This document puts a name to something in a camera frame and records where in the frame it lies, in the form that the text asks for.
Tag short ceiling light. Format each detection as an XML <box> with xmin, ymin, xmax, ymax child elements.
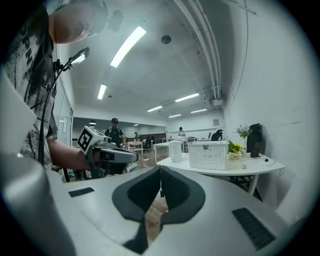
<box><xmin>97</xmin><ymin>83</ymin><xmax>108</xmax><ymax>101</ymax></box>

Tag yellow flowers in pot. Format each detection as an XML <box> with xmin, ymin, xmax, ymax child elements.
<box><xmin>227</xmin><ymin>140</ymin><xmax>247</xmax><ymax>161</ymax></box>

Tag white cylindrical kettle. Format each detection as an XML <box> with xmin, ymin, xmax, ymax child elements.
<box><xmin>168</xmin><ymin>140</ymin><xmax>184</xmax><ymax>163</ymax></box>

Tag white perforated basket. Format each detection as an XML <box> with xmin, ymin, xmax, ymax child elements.
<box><xmin>187</xmin><ymin>140</ymin><xmax>230</xmax><ymax>171</ymax></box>

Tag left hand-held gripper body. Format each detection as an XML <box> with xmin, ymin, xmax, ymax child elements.
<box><xmin>76</xmin><ymin>125</ymin><xmax>140</xmax><ymax>180</ymax></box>

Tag white curved table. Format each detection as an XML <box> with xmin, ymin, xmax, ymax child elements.
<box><xmin>155</xmin><ymin>151</ymin><xmax>286</xmax><ymax>196</ymax></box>

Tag person's left forearm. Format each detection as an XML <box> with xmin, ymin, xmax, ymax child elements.
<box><xmin>46</xmin><ymin>136</ymin><xmax>92</xmax><ymax>172</ymax></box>

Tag person's grey printed shirt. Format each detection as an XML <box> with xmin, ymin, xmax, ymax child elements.
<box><xmin>0</xmin><ymin>3</ymin><xmax>59</xmax><ymax>171</ymax></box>

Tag white ceiling pipes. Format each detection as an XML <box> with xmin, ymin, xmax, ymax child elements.
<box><xmin>173</xmin><ymin>0</ymin><xmax>224</xmax><ymax>101</ymax></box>

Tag long ceiling light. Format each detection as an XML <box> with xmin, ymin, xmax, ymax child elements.
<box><xmin>109</xmin><ymin>25</ymin><xmax>148</xmax><ymax>68</ymax></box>

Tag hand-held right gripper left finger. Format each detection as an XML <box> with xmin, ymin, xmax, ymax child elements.
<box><xmin>111</xmin><ymin>167</ymin><xmax>161</xmax><ymax>223</ymax></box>

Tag black gooseneck lamp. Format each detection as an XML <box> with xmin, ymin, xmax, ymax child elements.
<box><xmin>61</xmin><ymin>46</ymin><xmax>91</xmax><ymax>72</ymax></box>

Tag white round base, black knob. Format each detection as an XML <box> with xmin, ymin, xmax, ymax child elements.
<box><xmin>259</xmin><ymin>157</ymin><xmax>276</xmax><ymax>167</ymax></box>

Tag black coffee machine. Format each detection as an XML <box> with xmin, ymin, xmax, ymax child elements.
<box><xmin>246</xmin><ymin>122</ymin><xmax>263</xmax><ymax>159</ymax></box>

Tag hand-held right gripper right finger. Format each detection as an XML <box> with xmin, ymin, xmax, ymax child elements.
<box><xmin>160</xmin><ymin>165</ymin><xmax>206</xmax><ymax>225</ymax></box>

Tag white flowers in vase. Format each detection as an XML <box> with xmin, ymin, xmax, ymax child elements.
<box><xmin>234</xmin><ymin>123</ymin><xmax>254</xmax><ymax>149</ymax></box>

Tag white background table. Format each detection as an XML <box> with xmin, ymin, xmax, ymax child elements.
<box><xmin>152</xmin><ymin>140</ymin><xmax>189</xmax><ymax>161</ymax></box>

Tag person's face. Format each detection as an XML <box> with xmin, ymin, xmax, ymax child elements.
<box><xmin>48</xmin><ymin>0</ymin><xmax>109</xmax><ymax>46</ymax></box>

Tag black cable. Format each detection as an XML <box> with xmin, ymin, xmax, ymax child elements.
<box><xmin>38</xmin><ymin>58</ymin><xmax>69</xmax><ymax>167</ymax></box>

